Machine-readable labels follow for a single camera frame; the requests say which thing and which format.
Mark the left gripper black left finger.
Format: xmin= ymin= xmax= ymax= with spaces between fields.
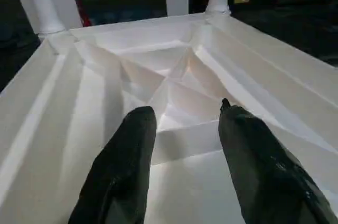
xmin=67 ymin=106 xmax=158 ymax=224

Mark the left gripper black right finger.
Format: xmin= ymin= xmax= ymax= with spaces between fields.
xmin=218 ymin=98 xmax=331 ymax=224

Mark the white plastic table top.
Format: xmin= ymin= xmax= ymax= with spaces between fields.
xmin=0 ymin=12 xmax=338 ymax=224

